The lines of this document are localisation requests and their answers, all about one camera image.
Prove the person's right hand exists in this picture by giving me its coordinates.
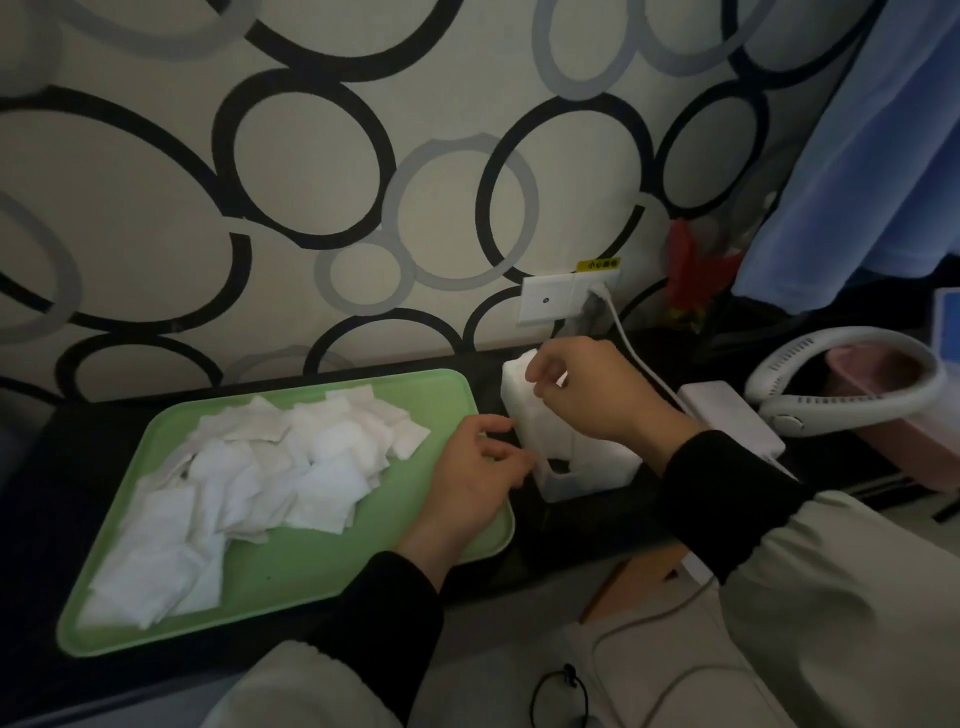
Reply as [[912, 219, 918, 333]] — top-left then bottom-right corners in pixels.
[[524, 335, 710, 478]]

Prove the person's left hand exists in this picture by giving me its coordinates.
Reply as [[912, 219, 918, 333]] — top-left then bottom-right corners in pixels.
[[393, 413, 538, 594]]

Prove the clear plastic box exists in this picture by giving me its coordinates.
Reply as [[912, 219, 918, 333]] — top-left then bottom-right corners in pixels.
[[500, 348, 645, 504]]

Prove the green plastic tray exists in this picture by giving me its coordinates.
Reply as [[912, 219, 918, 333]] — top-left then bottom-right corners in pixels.
[[56, 367, 517, 660]]

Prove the pile of white cotton pads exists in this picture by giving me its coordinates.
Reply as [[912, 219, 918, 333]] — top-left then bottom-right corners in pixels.
[[78, 386, 433, 631]]

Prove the person's right forearm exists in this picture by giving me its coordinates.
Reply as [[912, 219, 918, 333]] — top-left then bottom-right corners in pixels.
[[659, 428, 960, 728]]

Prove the person's left forearm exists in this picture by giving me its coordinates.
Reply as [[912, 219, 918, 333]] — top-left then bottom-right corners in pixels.
[[198, 551, 445, 728]]

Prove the white and blue paper box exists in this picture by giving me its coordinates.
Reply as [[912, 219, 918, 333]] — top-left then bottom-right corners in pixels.
[[932, 288, 960, 354]]

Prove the white power bank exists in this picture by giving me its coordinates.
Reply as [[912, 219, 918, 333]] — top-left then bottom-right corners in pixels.
[[677, 380, 787, 460]]

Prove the red decoration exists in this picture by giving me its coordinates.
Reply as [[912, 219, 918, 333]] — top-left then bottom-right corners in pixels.
[[663, 218, 745, 333]]

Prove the white neck fan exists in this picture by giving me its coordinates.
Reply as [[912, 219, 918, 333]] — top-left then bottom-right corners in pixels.
[[743, 327, 950, 438]]

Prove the orange flat piece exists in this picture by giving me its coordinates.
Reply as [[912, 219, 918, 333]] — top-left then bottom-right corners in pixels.
[[581, 545, 690, 625]]

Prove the pink plastic basin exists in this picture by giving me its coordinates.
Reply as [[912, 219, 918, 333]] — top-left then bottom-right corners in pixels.
[[824, 344, 960, 493]]

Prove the blue curtain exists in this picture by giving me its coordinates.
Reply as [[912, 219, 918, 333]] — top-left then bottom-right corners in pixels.
[[731, 0, 960, 316]]

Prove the grey upholstered sofa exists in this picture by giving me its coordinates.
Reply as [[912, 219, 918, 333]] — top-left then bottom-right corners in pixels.
[[0, 404, 54, 496]]

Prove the white charger cable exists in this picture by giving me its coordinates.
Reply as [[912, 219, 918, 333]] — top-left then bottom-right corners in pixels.
[[588, 283, 690, 412]]

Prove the white wall socket plate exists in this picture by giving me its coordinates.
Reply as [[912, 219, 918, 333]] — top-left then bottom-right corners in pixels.
[[517, 271, 620, 327]]

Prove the thin white cable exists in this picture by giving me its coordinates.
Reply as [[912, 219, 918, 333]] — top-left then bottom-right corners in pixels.
[[588, 577, 751, 728]]

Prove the black hair tie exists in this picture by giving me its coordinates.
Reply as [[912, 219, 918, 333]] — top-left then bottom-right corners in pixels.
[[528, 665, 592, 728]]

